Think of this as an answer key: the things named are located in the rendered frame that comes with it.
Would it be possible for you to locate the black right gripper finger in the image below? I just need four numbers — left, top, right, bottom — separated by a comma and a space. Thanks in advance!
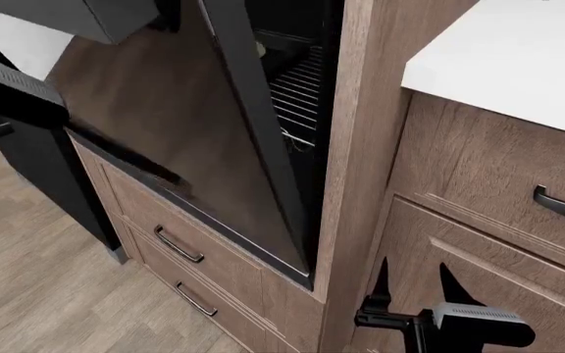
438, 262, 486, 306
366, 256, 393, 302

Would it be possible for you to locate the white countertop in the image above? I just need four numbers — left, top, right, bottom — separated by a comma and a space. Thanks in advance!
399, 0, 565, 140

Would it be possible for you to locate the metal wire oven rack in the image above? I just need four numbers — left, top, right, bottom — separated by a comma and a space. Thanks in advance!
268, 45, 326, 149

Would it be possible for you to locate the brown wooden cabinet door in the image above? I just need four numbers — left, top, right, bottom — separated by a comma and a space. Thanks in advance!
354, 195, 565, 353

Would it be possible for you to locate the tall brown wooden cabinet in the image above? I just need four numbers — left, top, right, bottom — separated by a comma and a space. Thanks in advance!
311, 0, 480, 353

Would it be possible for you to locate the brown wooden drawer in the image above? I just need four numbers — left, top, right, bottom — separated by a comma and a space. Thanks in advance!
115, 215, 303, 353
69, 131, 326, 343
388, 90, 565, 274

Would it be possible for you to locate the black appliance panel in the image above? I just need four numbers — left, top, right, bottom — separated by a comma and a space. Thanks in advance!
0, 109, 130, 265

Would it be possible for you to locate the black built-in oven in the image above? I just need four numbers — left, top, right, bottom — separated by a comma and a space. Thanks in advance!
247, 0, 347, 291

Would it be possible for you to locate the glossy black oven door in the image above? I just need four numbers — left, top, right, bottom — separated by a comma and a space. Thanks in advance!
45, 0, 316, 290

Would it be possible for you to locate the grey gripper camera box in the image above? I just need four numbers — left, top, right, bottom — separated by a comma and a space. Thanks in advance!
432, 301, 538, 347
0, 50, 67, 109

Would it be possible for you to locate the black metal drawer handle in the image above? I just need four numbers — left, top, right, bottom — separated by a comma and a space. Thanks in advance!
174, 279, 219, 318
532, 184, 565, 229
153, 224, 206, 265

